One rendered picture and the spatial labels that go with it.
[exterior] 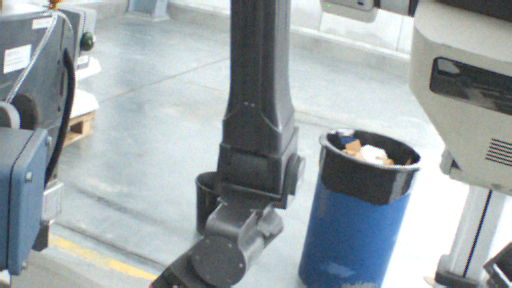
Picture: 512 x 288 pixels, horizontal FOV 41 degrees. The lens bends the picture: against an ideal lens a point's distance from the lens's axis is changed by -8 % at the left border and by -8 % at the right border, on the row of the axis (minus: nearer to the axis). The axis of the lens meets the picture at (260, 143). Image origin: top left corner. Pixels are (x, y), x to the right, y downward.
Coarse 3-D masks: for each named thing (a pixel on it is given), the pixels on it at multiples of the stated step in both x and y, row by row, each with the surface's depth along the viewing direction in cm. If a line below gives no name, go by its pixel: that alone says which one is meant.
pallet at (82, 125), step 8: (88, 112) 450; (72, 120) 429; (80, 120) 437; (88, 120) 448; (72, 128) 445; (80, 128) 443; (88, 128) 450; (72, 136) 438; (80, 136) 443; (64, 144) 424
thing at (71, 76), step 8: (64, 56) 98; (72, 64) 99; (72, 72) 99; (72, 80) 99; (72, 88) 99; (72, 96) 99; (72, 104) 100; (64, 112) 100; (64, 120) 100; (64, 128) 100; (64, 136) 100; (56, 144) 100; (56, 152) 100; (56, 160) 100; (48, 168) 100; (48, 176) 101
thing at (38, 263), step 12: (36, 252) 88; (36, 264) 89; (48, 264) 88; (60, 264) 87; (72, 264) 88; (12, 276) 91; (24, 276) 90; (36, 276) 89; (48, 276) 88; (60, 276) 88; (72, 276) 87; (84, 276) 86; (96, 276) 89; (108, 276) 89; (120, 276) 89; (132, 276) 89
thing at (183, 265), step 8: (192, 248) 84; (184, 256) 82; (176, 264) 80; (184, 264) 81; (192, 264) 80; (168, 272) 78; (176, 272) 79; (184, 272) 80; (192, 272) 80; (176, 280) 78; (184, 280) 78; (192, 280) 79; (200, 280) 80
